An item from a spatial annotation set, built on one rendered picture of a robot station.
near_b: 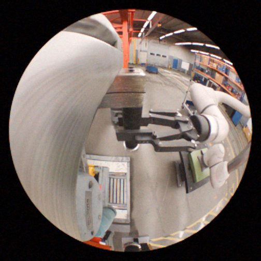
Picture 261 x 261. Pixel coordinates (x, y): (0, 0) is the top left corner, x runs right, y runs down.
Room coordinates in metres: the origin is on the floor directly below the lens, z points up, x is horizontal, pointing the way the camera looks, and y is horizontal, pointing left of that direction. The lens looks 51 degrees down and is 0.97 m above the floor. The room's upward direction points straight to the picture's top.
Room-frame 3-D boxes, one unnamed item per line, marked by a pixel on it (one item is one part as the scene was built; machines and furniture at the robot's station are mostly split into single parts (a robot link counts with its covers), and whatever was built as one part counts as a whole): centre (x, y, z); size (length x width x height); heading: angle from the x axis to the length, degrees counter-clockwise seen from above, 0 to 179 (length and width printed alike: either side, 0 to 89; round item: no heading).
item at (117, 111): (1.07, 0.07, 0.17); 0.43 x 0.36 x 0.34; 170
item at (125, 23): (3.64, 0.46, 1.75); 0.68 x 0.16 x 2.45; 90
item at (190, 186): (0.10, -0.74, 0.15); 0.50 x 0.50 x 0.30; 1
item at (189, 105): (1.26, -1.40, 0.50); 0.53 x 0.42 x 1.00; 0
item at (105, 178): (-0.05, 0.40, 0.13); 0.50 x 0.36 x 0.10; 0
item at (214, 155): (0.09, -0.74, 0.52); 0.18 x 0.16 x 0.22; 173
